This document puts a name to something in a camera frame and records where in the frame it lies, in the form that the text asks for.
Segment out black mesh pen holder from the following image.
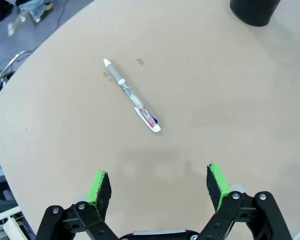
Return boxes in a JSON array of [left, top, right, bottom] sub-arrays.
[[229, 0, 282, 28]]

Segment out white foam block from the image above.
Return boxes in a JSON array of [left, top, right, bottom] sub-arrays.
[[2, 216, 37, 240]]

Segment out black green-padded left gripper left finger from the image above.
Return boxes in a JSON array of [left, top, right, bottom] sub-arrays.
[[34, 170, 120, 240]]

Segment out pile of floor clutter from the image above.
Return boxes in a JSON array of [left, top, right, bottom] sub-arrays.
[[6, 0, 55, 38]]

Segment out white clear multicolour ballpoint pen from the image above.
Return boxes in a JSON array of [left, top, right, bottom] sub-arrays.
[[102, 58, 162, 133]]

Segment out chrome chair base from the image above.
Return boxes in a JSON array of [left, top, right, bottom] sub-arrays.
[[0, 49, 35, 101]]

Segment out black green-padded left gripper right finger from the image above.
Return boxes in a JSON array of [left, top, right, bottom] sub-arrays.
[[197, 162, 293, 240]]

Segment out grey plastic crate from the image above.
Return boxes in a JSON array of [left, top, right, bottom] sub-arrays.
[[0, 174, 19, 217]]

